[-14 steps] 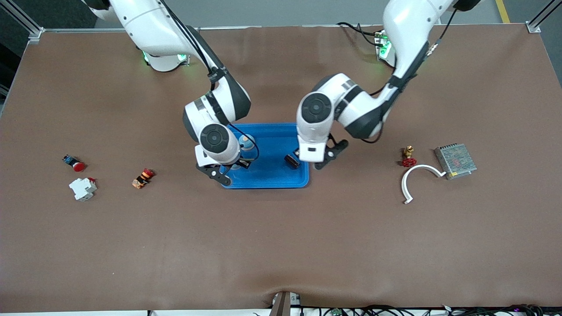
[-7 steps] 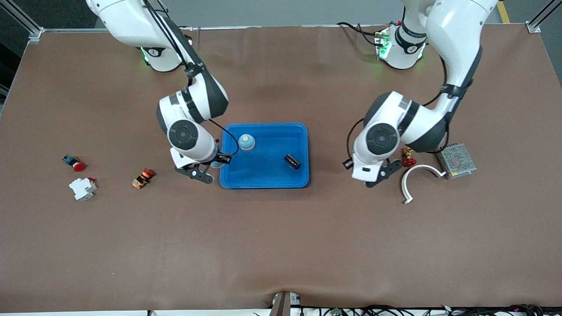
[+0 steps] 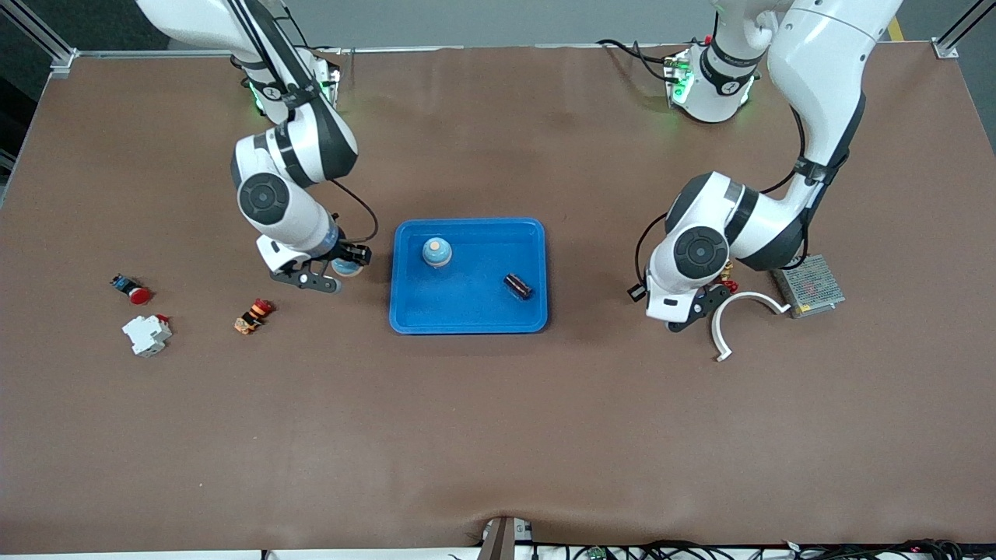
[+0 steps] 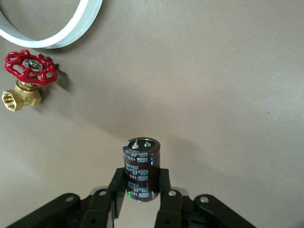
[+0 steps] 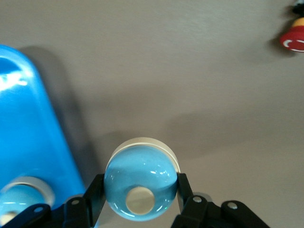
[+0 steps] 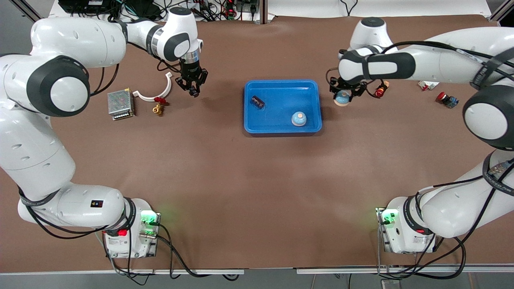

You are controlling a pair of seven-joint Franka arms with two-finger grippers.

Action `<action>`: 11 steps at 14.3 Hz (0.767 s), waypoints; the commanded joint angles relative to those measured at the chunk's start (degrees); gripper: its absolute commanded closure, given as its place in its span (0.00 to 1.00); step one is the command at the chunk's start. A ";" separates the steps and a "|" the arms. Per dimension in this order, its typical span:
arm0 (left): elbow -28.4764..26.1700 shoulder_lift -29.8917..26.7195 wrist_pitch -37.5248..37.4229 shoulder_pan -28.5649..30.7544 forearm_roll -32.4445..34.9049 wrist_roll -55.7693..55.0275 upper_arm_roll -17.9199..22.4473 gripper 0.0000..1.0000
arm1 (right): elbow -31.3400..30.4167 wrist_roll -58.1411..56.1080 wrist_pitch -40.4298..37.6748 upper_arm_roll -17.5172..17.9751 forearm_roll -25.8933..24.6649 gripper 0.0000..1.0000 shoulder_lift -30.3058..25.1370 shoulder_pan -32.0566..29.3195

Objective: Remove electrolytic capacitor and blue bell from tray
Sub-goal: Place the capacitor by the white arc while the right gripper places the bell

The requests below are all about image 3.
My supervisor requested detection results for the blue plastic tray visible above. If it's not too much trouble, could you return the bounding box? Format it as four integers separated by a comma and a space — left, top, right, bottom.
389, 217, 549, 335

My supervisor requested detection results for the red mushroom push button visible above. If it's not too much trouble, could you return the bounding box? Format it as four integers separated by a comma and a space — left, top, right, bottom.
110, 274, 153, 306

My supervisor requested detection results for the white circuit breaker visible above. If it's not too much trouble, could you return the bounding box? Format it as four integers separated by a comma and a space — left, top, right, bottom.
121, 313, 174, 358

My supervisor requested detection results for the white curved plastic strip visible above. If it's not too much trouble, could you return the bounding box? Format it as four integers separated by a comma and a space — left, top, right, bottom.
712, 292, 792, 363

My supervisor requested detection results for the metal mesh power supply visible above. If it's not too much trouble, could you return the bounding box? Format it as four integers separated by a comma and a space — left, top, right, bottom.
772, 254, 847, 320

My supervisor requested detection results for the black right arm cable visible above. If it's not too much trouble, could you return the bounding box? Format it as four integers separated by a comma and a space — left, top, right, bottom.
226, 0, 380, 243

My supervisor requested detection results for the orange black red switch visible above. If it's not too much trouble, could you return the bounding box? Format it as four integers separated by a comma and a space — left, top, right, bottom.
233, 298, 275, 336

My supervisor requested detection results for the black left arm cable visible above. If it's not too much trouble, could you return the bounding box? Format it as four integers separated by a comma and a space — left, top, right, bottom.
627, 105, 849, 304

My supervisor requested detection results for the table edge clamp bracket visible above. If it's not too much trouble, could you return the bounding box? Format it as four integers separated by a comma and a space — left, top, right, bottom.
476, 515, 535, 560

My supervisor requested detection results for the black cable at arm base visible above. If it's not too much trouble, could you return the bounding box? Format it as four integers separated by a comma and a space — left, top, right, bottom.
596, 37, 686, 85

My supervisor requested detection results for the black cable bundle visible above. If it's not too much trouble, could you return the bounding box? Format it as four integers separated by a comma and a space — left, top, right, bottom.
533, 539, 996, 560

